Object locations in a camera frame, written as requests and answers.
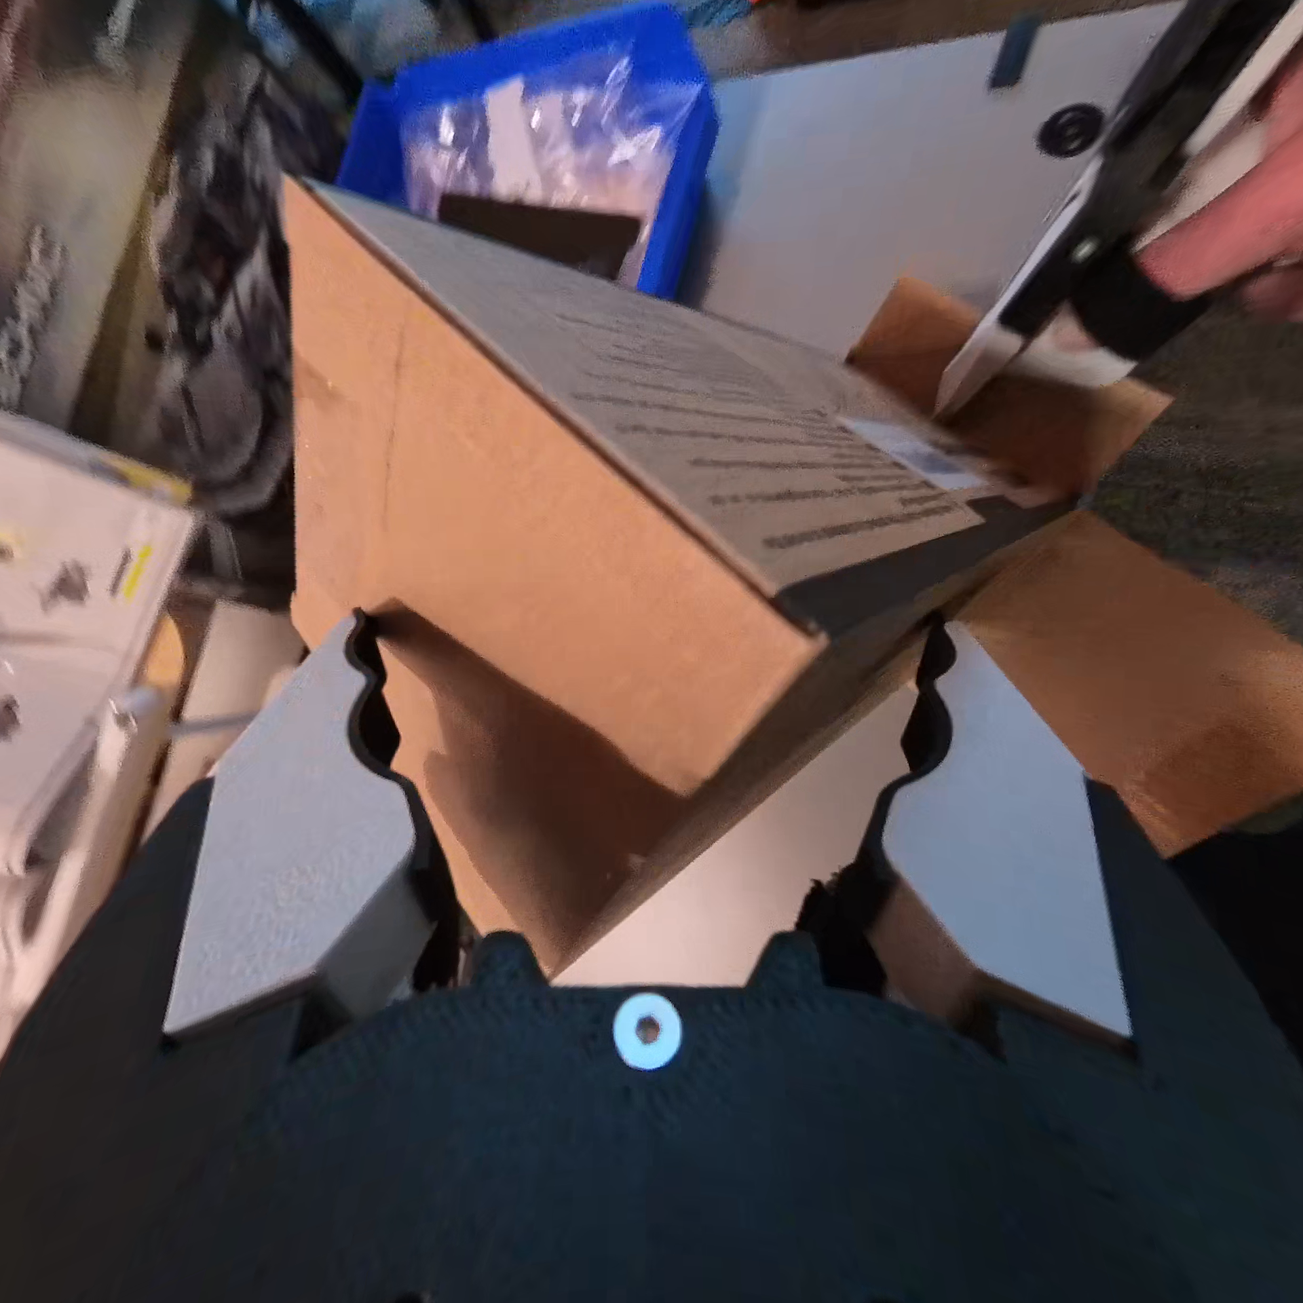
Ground blue tape piece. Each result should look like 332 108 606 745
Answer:
992 19 1042 88

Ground person's right hand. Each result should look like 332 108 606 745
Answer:
1135 62 1303 329

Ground white lever handle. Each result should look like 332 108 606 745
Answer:
99 688 257 741

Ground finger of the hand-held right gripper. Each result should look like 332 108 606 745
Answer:
933 166 1108 418

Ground black round cable grommet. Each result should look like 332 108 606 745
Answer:
1037 102 1108 160

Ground blue plastic bin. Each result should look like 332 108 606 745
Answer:
336 3 718 303

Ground brown cardboard box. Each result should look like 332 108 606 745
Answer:
278 175 1303 978

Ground clear plastic bags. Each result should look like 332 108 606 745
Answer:
400 45 707 288

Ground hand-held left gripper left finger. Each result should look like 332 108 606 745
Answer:
164 609 452 1037

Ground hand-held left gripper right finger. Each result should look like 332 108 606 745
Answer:
857 624 1135 1039

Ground black flat packet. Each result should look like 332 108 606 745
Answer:
435 194 645 283

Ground dark patterned cloth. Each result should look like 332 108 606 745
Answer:
157 62 353 513

